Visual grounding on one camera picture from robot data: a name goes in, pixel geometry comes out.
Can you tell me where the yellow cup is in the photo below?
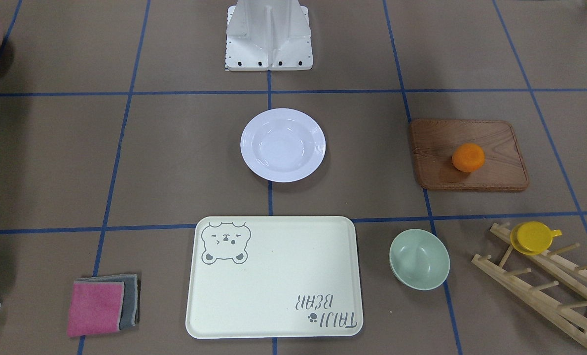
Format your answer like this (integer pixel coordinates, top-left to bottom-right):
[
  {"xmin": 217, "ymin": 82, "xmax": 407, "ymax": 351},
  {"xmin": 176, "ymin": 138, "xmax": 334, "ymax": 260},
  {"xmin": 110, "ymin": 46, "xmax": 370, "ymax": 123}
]
[{"xmin": 509, "ymin": 221, "xmax": 562, "ymax": 255}]

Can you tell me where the white round plate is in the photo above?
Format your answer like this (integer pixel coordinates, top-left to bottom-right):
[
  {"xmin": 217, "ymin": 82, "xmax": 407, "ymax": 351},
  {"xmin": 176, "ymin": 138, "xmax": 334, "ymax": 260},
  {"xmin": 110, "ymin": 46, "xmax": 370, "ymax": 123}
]
[{"xmin": 240, "ymin": 108, "xmax": 327, "ymax": 183}]

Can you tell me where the orange fruit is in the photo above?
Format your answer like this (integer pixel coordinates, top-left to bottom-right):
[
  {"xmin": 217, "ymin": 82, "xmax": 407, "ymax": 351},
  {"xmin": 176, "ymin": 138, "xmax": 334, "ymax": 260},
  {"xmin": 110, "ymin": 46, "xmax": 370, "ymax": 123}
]
[{"xmin": 452, "ymin": 143, "xmax": 486, "ymax": 173}]

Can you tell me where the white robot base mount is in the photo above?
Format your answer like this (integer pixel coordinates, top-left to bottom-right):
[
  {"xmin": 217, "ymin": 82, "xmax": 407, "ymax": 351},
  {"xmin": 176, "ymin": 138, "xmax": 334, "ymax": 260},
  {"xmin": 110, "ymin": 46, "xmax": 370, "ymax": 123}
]
[{"xmin": 224, "ymin": 0, "xmax": 314, "ymax": 71}]

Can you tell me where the mint green bowl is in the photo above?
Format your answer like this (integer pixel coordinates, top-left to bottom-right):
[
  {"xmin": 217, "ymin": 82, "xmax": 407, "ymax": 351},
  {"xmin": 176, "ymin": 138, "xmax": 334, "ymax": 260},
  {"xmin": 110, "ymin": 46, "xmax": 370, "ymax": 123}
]
[{"xmin": 389, "ymin": 229, "xmax": 450, "ymax": 291}]

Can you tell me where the wooden cutting board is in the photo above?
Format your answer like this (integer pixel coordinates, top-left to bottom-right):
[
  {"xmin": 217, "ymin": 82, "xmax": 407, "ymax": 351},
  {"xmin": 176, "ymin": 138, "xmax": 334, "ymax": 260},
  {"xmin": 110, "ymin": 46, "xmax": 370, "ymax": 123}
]
[{"xmin": 409, "ymin": 118, "xmax": 529, "ymax": 192}]

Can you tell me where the grey cloth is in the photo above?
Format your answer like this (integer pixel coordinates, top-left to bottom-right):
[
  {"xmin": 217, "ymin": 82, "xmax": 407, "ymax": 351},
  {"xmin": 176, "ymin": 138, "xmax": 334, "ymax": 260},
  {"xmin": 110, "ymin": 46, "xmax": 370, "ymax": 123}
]
[{"xmin": 76, "ymin": 274, "xmax": 139, "ymax": 331}]

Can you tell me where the cream bear print tray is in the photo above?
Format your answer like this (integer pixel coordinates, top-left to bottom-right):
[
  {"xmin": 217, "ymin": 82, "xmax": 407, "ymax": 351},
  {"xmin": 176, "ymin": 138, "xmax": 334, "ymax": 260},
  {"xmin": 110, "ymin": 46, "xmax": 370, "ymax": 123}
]
[{"xmin": 185, "ymin": 216, "xmax": 364, "ymax": 339}]

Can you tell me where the pink cloth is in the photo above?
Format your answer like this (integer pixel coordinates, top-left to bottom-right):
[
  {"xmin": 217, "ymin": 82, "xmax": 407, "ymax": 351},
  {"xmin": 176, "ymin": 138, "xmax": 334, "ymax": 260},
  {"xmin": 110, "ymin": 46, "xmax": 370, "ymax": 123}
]
[{"xmin": 67, "ymin": 281, "xmax": 125, "ymax": 337}]

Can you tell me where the wooden dish rack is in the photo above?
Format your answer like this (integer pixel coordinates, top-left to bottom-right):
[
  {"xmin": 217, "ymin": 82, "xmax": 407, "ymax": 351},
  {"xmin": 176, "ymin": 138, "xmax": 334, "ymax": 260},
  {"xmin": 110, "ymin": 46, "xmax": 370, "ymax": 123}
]
[{"xmin": 472, "ymin": 223, "xmax": 587, "ymax": 349}]

